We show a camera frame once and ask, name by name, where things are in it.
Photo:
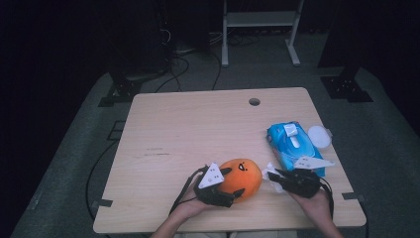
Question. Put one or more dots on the white wet wipe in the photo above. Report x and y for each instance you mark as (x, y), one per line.
(268, 172)

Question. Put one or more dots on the white metal stand frame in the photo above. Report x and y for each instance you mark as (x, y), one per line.
(257, 19)

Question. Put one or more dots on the black floor frame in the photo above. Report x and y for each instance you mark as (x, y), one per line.
(116, 130)

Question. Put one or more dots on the person's left hand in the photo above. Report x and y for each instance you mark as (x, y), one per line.
(191, 208)

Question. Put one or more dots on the blue wet wipes pack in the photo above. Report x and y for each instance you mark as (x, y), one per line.
(284, 145)

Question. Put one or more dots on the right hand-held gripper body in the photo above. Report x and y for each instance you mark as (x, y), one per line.
(303, 183)

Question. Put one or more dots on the black stand base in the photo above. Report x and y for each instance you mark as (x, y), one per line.
(346, 87)
(124, 91)

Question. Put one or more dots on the white oval plastic lid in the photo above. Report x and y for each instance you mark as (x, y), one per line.
(319, 135)

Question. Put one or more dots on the grey tape strip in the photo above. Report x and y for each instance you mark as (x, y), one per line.
(103, 203)
(353, 196)

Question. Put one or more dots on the orange plush toy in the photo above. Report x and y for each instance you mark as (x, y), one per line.
(242, 180)

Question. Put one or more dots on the person's right hand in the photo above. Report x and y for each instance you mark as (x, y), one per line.
(313, 206)

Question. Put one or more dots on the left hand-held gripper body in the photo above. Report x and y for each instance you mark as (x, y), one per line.
(214, 198)

